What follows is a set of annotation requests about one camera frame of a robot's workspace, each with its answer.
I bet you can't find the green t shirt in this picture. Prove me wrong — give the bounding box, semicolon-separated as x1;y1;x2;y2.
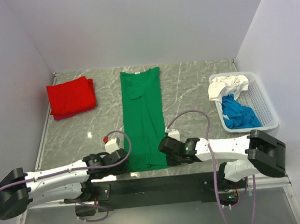
120;67;168;172

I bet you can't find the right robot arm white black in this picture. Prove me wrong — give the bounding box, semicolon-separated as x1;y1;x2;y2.
158;130;286;189

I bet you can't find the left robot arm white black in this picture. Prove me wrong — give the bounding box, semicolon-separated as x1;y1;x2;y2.
0;148;130;220

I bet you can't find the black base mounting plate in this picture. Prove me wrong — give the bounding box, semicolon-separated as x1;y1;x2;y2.
62;168;249;219

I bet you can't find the folded red t shirt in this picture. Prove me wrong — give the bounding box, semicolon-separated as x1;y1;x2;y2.
45;75;98;117

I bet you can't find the blue crumpled t shirt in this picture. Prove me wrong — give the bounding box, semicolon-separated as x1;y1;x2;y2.
222;94;262;129

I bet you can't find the white crumpled t shirt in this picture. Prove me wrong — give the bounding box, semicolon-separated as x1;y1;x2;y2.
208;74;249;103

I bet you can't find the white plastic basket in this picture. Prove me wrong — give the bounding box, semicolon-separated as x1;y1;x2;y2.
209;71;279;130

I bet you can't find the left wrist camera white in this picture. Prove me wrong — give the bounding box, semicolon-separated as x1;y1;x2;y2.
103;136;121;154

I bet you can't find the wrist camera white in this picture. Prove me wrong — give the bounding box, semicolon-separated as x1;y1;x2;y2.
164;127;180;141
103;136;121;154

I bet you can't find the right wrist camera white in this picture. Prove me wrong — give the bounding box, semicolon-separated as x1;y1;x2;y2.
164;127;180;141

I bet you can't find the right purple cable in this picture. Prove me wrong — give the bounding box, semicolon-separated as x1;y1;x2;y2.
164;106;260;224

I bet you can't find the aluminium frame rail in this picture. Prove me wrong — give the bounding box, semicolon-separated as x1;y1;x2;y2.
28;174;292;209

